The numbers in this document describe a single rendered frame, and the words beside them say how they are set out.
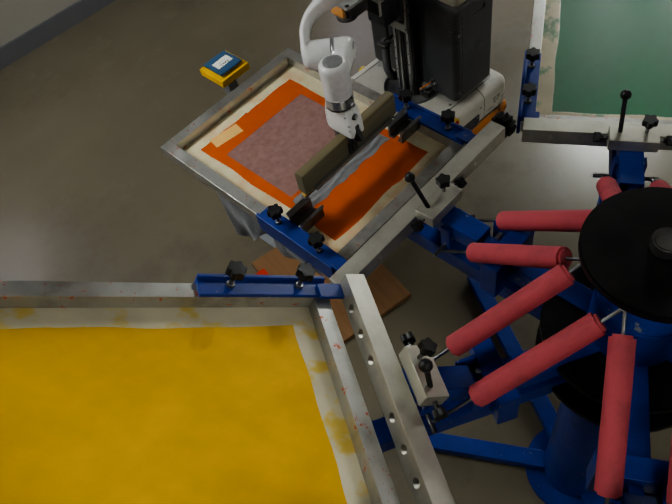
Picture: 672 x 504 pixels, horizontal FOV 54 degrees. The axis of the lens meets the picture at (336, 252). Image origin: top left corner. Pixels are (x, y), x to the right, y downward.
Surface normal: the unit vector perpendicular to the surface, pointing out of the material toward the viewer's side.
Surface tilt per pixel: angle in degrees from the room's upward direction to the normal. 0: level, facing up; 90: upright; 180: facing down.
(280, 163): 0
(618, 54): 0
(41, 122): 0
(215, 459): 32
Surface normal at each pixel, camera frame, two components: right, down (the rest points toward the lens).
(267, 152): -0.15, -0.58
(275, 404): 0.37, -0.66
